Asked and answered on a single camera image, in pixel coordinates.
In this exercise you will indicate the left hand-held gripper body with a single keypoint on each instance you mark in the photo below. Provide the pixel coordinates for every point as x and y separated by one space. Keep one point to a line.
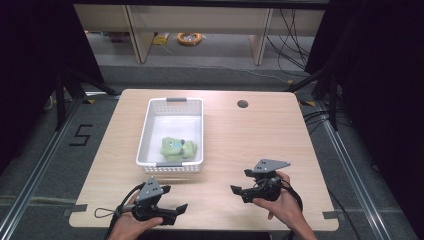
148 200

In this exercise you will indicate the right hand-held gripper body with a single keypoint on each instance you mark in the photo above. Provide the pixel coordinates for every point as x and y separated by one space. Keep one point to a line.
266 185

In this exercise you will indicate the white plastic basket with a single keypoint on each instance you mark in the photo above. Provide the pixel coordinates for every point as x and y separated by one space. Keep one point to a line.
173 123

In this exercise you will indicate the person's right hand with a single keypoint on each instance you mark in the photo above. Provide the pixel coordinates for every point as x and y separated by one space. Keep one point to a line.
283 206

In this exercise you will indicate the person's left hand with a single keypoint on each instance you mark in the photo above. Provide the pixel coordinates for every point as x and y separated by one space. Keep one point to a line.
128 228

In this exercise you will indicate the grey tape strip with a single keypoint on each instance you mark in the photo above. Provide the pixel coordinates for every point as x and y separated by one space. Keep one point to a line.
78 208
330 215

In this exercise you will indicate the yellow black floor tape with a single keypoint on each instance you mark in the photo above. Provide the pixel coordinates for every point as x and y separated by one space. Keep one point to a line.
307 103
88 101

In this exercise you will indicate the black metal stand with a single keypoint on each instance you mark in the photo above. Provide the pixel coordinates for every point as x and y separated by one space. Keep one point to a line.
60 100
333 103

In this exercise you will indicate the yellow packet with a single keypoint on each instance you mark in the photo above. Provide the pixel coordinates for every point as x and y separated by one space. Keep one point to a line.
161 39

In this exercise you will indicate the black curtain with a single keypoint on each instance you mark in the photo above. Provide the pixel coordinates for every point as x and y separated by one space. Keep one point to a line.
30 66
383 83

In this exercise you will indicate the aluminium floor rail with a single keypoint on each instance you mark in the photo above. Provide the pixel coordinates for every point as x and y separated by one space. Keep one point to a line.
40 166
350 166

